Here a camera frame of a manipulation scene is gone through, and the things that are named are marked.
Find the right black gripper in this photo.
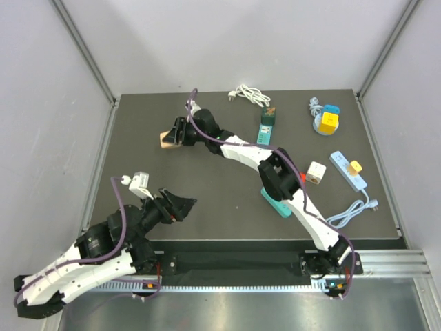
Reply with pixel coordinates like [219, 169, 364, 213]
[163, 118, 208, 148]

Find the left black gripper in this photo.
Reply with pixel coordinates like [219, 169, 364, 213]
[126, 187, 198, 248]

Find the peach cube plug adapter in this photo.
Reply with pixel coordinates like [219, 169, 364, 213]
[159, 130, 181, 149]

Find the teal rectangular power strip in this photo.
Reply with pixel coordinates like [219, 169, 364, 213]
[256, 124, 274, 146]

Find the dark green plug adapter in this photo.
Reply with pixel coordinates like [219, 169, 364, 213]
[260, 107, 276, 126]

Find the teal triangular power strip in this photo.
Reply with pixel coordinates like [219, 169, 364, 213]
[260, 188, 292, 218]

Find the round light blue socket base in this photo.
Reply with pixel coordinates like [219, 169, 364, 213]
[312, 114, 339, 136]

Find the white cube plug adapter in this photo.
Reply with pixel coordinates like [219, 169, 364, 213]
[305, 161, 327, 185]

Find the yellow cube plug adapter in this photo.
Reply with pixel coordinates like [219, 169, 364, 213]
[320, 112, 339, 132]

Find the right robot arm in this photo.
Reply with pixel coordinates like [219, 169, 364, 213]
[160, 109, 356, 277]

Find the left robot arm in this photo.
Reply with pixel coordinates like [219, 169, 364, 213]
[14, 188, 197, 319]

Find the blue cube plug adapter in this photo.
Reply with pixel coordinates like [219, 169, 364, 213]
[322, 104, 340, 115]

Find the orange plug adapter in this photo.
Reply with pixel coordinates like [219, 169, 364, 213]
[347, 160, 362, 177]

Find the light blue power strip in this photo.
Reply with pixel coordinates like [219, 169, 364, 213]
[329, 151, 367, 192]

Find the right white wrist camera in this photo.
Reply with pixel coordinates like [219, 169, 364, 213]
[185, 100, 201, 121]

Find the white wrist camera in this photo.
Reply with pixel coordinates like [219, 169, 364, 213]
[185, 100, 201, 121]
[120, 172, 153, 199]

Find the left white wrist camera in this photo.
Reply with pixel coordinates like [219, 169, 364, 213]
[120, 172, 153, 199]

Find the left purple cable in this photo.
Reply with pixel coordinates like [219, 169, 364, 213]
[12, 175, 163, 308]

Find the purple cable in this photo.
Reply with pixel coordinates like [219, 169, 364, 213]
[184, 88, 356, 301]
[12, 175, 163, 308]

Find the white slotted cable duct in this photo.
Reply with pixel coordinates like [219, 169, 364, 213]
[90, 277, 329, 293]

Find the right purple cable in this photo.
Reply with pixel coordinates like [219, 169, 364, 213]
[184, 88, 356, 301]

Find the light blue coiled cable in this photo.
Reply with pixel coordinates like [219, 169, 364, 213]
[308, 97, 323, 118]

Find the left aluminium frame post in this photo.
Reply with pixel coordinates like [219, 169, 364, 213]
[49, 0, 117, 105]

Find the aluminium frame post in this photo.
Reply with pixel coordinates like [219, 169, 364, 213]
[49, 0, 117, 105]
[356, 0, 422, 102]

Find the light blue power cable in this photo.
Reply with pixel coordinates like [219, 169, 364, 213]
[325, 188, 380, 229]

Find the front aluminium frame rail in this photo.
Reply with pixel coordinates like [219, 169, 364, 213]
[358, 250, 431, 279]

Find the right aluminium frame post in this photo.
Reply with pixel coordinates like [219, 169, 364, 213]
[356, 0, 422, 102]

